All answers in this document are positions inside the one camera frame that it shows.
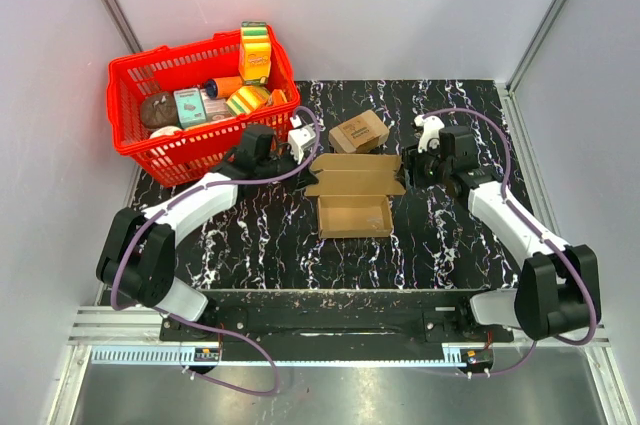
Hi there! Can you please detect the orange cylindrical can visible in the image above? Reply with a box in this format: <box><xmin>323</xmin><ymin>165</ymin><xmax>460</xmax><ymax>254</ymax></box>
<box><xmin>204</xmin><ymin>76</ymin><xmax>244</xmax><ymax>99</ymax></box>

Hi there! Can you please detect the white round item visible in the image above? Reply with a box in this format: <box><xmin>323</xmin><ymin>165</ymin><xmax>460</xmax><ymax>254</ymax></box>
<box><xmin>149</xmin><ymin>125</ymin><xmax>183</xmax><ymax>139</ymax></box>

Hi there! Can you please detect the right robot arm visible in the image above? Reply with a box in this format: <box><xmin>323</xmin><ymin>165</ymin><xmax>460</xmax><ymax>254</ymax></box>
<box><xmin>402</xmin><ymin>116</ymin><xmax>601</xmax><ymax>343</ymax></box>

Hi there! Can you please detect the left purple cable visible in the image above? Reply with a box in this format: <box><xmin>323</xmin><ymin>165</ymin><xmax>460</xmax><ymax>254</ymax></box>
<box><xmin>109</xmin><ymin>105</ymin><xmax>324</xmax><ymax>396</ymax></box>

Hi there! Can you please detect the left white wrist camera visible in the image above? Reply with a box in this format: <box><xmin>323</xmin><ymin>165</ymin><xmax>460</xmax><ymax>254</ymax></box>
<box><xmin>287</xmin><ymin>117</ymin><xmax>319</xmax><ymax>165</ymax></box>

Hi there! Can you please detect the brown cardboard box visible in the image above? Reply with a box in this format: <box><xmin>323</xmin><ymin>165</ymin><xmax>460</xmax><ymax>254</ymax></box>
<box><xmin>305</xmin><ymin>153</ymin><xmax>406</xmax><ymax>240</ymax></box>

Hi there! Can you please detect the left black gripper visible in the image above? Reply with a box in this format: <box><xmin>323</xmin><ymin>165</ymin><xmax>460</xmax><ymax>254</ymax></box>
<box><xmin>256</xmin><ymin>143</ymin><xmax>319</xmax><ymax>195</ymax></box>

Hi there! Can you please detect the orange snack packet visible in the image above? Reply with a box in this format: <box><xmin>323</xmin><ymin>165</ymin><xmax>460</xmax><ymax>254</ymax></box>
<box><xmin>265</xmin><ymin>89</ymin><xmax>287</xmax><ymax>107</ymax></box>

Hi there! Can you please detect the teal small box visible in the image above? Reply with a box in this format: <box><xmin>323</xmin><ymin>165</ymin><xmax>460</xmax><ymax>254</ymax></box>
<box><xmin>173</xmin><ymin>87</ymin><xmax>207</xmax><ymax>129</ymax></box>

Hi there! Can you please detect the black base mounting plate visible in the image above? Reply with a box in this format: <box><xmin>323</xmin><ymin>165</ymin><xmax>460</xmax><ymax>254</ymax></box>
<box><xmin>158</xmin><ymin>288</ymin><xmax>515</xmax><ymax>344</ymax></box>

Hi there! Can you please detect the small clear plastic bag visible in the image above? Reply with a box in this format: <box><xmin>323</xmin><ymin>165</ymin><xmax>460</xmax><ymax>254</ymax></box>
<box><xmin>366</xmin><ymin>216</ymin><xmax>384</xmax><ymax>230</ymax></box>

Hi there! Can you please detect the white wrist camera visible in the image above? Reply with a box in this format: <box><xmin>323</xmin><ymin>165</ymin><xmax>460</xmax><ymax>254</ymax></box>
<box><xmin>287</xmin><ymin>117</ymin><xmax>319</xmax><ymax>165</ymax></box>
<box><xmin>414</xmin><ymin>115</ymin><xmax>445</xmax><ymax>153</ymax></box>

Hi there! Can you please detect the pink packaged item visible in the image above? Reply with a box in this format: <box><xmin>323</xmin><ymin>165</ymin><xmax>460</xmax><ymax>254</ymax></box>
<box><xmin>203</xmin><ymin>98</ymin><xmax>235</xmax><ymax>123</ymax></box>

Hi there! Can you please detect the kitchen scouring pads pack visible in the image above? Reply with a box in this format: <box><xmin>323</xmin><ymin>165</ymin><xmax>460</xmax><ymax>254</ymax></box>
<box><xmin>329</xmin><ymin>110</ymin><xmax>389</xmax><ymax>154</ymax></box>

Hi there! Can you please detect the brown round bread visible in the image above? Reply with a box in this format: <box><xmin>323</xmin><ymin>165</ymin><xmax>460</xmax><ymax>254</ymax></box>
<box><xmin>139</xmin><ymin>92</ymin><xmax>179</xmax><ymax>130</ymax></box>

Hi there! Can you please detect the orange yellow juice carton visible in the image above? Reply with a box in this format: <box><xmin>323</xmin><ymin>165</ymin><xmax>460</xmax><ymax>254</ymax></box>
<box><xmin>239</xmin><ymin>21</ymin><xmax>272</xmax><ymax>85</ymax></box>

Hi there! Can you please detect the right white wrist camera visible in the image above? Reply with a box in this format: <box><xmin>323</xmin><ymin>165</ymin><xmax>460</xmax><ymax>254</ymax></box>
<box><xmin>414</xmin><ymin>115</ymin><xmax>445</xmax><ymax>153</ymax></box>

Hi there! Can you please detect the red plastic shopping basket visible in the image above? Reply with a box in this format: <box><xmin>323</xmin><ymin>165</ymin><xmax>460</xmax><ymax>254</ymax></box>
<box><xmin>106</xmin><ymin>27</ymin><xmax>300</xmax><ymax>187</ymax></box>

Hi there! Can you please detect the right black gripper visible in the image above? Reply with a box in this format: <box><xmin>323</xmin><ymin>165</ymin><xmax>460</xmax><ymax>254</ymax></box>
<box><xmin>394</xmin><ymin>139</ymin><xmax>452</xmax><ymax>191</ymax></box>

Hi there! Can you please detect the yellow green striped sponge pack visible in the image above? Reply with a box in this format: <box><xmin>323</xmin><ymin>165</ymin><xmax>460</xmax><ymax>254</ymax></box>
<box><xmin>226</xmin><ymin>85</ymin><xmax>270</xmax><ymax>116</ymax></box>

